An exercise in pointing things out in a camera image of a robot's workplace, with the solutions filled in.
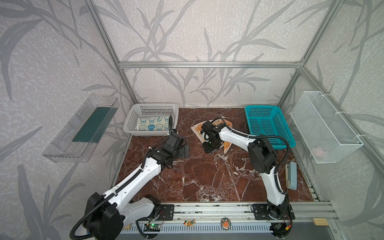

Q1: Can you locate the white wire mesh basket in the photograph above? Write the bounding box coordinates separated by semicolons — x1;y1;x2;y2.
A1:
290;91;364;164

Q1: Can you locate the pink object in wire basket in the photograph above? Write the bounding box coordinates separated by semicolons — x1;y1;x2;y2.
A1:
312;147;328;159

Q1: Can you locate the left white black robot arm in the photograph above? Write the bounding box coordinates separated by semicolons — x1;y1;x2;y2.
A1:
70;129;187;240

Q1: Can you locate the small wooden block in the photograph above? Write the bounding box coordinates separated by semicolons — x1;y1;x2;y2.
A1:
312;218;329;226

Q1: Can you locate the white perforated plastic basket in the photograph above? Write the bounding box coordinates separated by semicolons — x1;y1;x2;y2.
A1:
123;103;179;137

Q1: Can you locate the teal perforated plastic basket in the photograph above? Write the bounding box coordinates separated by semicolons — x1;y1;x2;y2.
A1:
245;105;296;148

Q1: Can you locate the clear acrylic wall shelf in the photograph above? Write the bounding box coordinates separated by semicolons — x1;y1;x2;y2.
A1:
42;94;120;163

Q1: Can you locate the orange patterned towel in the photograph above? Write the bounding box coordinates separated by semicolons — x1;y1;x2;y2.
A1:
191;119;232;154

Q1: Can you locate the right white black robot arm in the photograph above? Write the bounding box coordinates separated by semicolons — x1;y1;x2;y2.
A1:
201;121;295;220

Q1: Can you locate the light blue sponge block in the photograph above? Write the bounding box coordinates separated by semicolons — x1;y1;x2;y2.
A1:
285;162;298;191

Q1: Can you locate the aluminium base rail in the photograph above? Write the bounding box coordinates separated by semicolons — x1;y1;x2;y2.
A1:
139;202;339;235

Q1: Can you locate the round orange green badge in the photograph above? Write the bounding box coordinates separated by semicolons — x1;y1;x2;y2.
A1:
221;218;232;231

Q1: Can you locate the small orange green sticker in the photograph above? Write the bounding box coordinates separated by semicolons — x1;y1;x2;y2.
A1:
183;220;196;227

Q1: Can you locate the left black cable conduit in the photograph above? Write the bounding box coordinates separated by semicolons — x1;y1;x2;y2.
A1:
69;115;175;240

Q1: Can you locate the bear print towel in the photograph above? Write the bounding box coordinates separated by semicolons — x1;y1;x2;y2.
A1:
137;116;171;132

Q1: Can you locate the left green circuit board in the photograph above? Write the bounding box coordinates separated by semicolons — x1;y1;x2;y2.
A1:
143;223;163;233

